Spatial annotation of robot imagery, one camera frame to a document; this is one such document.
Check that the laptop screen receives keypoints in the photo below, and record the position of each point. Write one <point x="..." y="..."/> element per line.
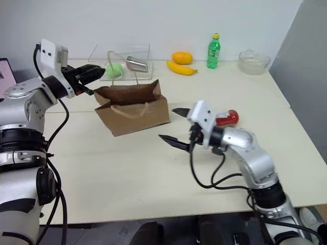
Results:
<point x="6" y="76"/>

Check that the yellow banana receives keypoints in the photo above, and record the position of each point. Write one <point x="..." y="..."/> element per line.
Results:
<point x="181" y="69"/>

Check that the clear acrylic box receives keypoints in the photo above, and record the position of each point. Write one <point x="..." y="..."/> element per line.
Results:
<point x="145" y="75"/>

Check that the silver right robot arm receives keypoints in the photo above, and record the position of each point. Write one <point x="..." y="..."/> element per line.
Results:
<point x="245" y="143"/>

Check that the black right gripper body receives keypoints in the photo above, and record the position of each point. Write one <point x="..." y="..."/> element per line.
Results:
<point x="196" y="134"/>

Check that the green plastic soda bottle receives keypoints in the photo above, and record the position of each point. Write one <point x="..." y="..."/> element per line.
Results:
<point x="213" y="58"/>

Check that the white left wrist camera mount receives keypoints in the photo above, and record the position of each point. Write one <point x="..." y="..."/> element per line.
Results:
<point x="49" y="54"/>

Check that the stainless steel cup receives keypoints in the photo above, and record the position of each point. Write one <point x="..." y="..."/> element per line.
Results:
<point x="138" y="65"/>

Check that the grey partition panel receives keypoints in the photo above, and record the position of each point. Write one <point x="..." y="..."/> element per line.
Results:
<point x="304" y="63"/>

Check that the white shoe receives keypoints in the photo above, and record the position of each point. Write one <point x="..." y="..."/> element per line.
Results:
<point x="307" y="217"/>

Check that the orange mango fruit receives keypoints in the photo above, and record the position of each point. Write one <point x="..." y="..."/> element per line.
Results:
<point x="182" y="58"/>

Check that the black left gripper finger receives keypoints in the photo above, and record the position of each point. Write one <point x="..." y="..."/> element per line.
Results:
<point x="92" y="69"/>
<point x="88" y="78"/>

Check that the red can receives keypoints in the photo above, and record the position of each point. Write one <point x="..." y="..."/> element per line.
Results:
<point x="228" y="118"/>

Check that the clear glass bowl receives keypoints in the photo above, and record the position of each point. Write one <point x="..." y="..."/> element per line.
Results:
<point x="253" y="65"/>

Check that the brown paper bag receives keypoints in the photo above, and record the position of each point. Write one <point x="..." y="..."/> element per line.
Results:
<point x="143" y="117"/>

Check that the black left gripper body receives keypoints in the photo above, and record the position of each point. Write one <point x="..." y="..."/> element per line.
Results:
<point x="72" y="76"/>

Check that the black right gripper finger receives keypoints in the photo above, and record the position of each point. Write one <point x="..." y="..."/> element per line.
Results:
<point x="182" y="112"/>
<point x="176" y="143"/>

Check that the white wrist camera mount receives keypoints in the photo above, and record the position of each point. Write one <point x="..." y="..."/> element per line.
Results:
<point x="204" y="114"/>
<point x="49" y="54"/>

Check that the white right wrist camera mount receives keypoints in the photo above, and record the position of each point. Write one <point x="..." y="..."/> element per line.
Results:
<point x="204" y="114"/>

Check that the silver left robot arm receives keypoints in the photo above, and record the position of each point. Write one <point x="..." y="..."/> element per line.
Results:
<point x="18" y="92"/>

